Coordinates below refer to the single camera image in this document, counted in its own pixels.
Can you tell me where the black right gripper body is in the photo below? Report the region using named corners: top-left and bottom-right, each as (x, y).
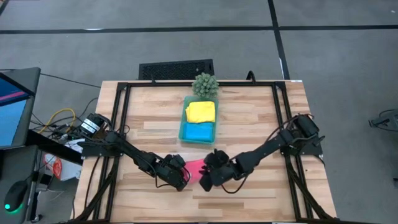
top-left (198, 149), bottom-right (241, 193)

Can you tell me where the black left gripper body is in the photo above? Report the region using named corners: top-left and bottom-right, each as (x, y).
top-left (154, 153), bottom-right (189, 192)

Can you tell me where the pink microfiber towel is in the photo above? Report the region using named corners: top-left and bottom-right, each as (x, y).
top-left (183, 159), bottom-right (206, 185)

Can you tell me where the blue microfiber towel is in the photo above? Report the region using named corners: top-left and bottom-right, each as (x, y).
top-left (184, 122), bottom-right (215, 143)

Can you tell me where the yellow microfiber towel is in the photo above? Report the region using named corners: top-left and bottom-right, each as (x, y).
top-left (185, 101), bottom-right (216, 124)

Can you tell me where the teal translucent plastic bin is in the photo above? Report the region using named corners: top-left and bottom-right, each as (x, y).
top-left (178, 95), bottom-right (220, 146)

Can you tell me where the small green artificial plant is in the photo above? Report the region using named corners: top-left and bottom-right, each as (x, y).
top-left (191, 72), bottom-right (220, 99)

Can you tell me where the white box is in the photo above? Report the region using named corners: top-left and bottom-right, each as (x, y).
top-left (60, 139), bottom-right (83, 182)

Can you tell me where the black mesh computer case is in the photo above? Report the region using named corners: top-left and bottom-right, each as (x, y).
top-left (138, 58), bottom-right (215, 81)

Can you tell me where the orange plastic bag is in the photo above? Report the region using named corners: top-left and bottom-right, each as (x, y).
top-left (43, 154), bottom-right (63, 180)

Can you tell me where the dark grey desk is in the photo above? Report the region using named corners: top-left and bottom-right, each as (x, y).
top-left (0, 145), bottom-right (40, 224)

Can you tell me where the black computer mouse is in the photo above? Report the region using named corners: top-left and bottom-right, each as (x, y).
top-left (3, 180), bottom-right (29, 213)

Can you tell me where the desk computer monitor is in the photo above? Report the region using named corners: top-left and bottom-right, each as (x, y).
top-left (0, 67), bottom-right (42, 151)

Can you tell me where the black chair base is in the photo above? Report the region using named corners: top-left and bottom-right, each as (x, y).
top-left (368, 108), bottom-right (398, 129)

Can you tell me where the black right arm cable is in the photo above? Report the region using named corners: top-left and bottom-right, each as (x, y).
top-left (221, 175), bottom-right (249, 195)

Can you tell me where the black metal table frame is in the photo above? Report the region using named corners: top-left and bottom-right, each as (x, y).
top-left (73, 80), bottom-right (337, 223)

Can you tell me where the yellow cable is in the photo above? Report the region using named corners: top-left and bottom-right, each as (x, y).
top-left (37, 108), bottom-right (76, 135)

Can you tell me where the thin black floor cable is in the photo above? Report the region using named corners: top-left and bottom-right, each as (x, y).
top-left (40, 72), bottom-right (102, 89)

